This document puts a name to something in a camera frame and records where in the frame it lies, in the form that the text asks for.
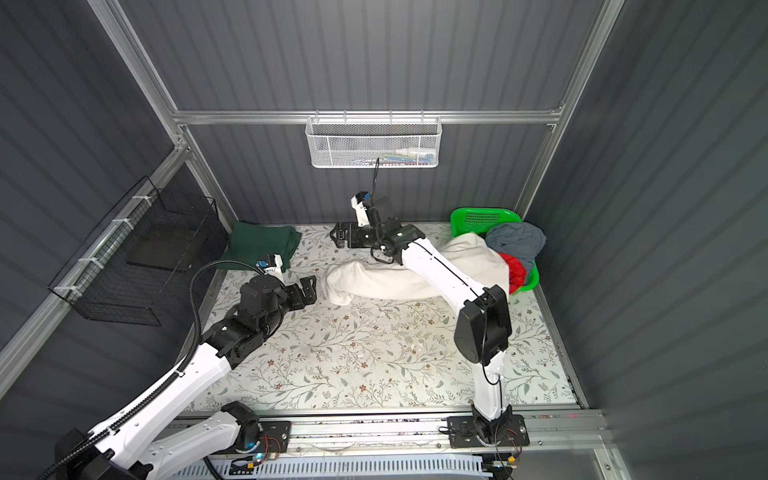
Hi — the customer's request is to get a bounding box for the grey blue t shirt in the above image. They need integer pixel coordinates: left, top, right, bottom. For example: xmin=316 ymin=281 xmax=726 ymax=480
xmin=485 ymin=222 xmax=547 ymax=270

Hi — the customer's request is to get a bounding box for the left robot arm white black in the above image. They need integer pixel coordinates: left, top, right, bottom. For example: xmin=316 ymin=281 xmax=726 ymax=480
xmin=40 ymin=274 xmax=317 ymax=479

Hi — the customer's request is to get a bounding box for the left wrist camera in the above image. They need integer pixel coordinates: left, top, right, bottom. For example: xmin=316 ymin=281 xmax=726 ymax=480
xmin=256 ymin=254 xmax=283 ymax=279

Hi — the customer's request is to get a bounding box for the red t shirt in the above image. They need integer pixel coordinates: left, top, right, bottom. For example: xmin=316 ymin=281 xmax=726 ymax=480
xmin=499 ymin=253 xmax=528 ymax=294

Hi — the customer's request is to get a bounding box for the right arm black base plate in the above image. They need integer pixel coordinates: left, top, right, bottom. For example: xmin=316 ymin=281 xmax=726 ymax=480
xmin=441 ymin=414 xmax=530 ymax=449

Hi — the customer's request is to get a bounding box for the aluminium mounting rail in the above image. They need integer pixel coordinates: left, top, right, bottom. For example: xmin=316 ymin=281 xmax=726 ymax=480
xmin=262 ymin=407 xmax=616 ymax=458

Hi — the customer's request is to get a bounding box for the floral patterned table mat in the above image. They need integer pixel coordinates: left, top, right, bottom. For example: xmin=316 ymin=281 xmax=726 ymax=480
xmin=183 ymin=224 xmax=577 ymax=414

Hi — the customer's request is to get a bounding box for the white bottle in basket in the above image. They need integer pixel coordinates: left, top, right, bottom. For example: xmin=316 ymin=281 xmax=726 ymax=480
xmin=395 ymin=147 xmax=437 ymax=160

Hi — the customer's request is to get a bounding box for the black wire mesh basket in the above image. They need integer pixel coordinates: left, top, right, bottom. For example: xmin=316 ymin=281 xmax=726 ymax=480
xmin=49 ymin=186 xmax=227 ymax=327

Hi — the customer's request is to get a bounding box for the folded dark green t shirt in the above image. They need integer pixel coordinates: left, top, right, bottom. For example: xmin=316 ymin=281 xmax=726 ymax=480
xmin=220 ymin=222 xmax=302 ymax=272

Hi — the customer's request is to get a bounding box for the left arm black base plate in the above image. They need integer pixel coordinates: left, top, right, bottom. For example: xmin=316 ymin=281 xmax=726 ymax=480
xmin=215 ymin=421 xmax=292 ymax=455

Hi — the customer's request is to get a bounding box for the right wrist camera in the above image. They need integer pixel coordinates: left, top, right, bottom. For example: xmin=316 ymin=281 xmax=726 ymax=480
xmin=350 ymin=191 xmax=375 ymax=227

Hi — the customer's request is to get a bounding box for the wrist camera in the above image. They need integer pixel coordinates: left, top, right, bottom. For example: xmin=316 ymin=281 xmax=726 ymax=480
xmin=256 ymin=254 xmax=283 ymax=279
xmin=350 ymin=191 xmax=375 ymax=227

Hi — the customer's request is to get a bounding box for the white slotted cable duct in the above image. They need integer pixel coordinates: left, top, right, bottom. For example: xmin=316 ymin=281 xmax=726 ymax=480
xmin=172 ymin=454 xmax=492 ymax=479

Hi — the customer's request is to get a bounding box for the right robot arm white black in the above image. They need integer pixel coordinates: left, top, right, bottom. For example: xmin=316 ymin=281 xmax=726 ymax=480
xmin=323 ymin=224 xmax=513 ymax=440

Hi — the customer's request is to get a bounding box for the white wire mesh basket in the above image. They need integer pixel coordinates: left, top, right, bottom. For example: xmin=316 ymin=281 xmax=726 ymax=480
xmin=305 ymin=119 xmax=443 ymax=169

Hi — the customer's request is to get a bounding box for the green plastic laundry basket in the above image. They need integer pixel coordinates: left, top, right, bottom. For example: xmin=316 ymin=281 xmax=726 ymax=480
xmin=449 ymin=207 xmax=541 ymax=293

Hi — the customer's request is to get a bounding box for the white printed t shirt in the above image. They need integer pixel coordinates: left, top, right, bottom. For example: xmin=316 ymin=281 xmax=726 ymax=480
xmin=322 ymin=233 xmax=509 ymax=312

